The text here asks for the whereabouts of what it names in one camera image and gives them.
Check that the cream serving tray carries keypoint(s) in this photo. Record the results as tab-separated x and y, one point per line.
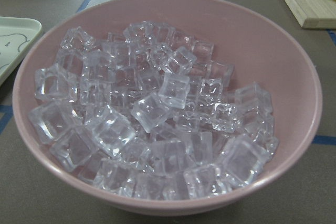
17	36

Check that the clear ice cubes pile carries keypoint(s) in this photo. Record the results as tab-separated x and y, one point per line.
147	114

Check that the pink bowl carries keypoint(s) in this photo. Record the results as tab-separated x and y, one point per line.
260	52

